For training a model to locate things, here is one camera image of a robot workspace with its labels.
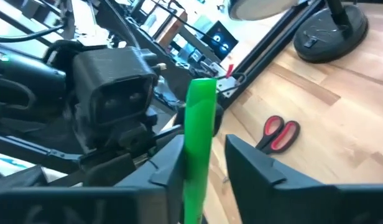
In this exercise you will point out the brown wooden box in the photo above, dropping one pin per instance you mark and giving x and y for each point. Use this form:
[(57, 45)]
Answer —
[(171, 29)]

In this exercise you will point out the silver metal bracket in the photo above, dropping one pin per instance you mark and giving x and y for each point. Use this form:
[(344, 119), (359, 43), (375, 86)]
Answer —
[(225, 85)]

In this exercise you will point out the green highlighter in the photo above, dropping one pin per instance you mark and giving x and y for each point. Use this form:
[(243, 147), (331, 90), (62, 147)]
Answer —
[(199, 140)]

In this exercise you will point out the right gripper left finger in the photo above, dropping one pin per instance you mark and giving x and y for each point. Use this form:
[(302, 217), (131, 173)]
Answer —
[(166, 168)]

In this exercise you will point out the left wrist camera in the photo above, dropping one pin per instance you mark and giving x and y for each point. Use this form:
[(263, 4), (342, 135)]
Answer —
[(117, 84)]

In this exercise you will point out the black device blue light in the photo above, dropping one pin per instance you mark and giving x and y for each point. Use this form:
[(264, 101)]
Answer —
[(218, 40)]

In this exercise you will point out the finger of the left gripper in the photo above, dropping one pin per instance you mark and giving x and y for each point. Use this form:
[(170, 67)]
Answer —
[(220, 119), (179, 123)]

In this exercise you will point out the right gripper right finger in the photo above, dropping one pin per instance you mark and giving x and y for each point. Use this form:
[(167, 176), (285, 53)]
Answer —
[(266, 186)]

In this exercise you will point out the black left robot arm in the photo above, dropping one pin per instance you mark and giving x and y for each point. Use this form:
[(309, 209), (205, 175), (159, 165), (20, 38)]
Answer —
[(23, 81)]

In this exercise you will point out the black aluminium table frame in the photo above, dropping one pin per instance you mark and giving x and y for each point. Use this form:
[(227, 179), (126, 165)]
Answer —
[(272, 53)]

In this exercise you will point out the small red tag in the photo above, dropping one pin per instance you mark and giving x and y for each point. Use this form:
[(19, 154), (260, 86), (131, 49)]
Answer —
[(230, 71)]

